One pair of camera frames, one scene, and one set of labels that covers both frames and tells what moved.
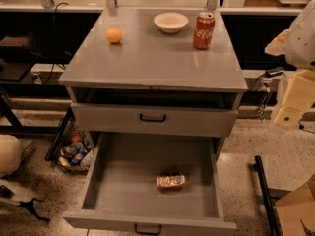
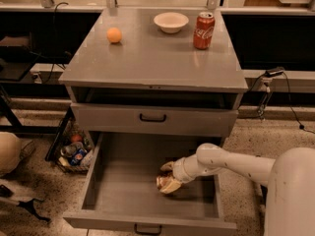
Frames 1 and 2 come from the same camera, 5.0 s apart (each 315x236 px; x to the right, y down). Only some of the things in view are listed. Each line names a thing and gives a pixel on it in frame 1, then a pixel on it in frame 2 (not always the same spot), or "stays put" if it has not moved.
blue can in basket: [78, 156] stays put
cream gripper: [302, 46] -> [180, 171]
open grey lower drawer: [153, 184] stays put
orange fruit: [114, 34] stays put
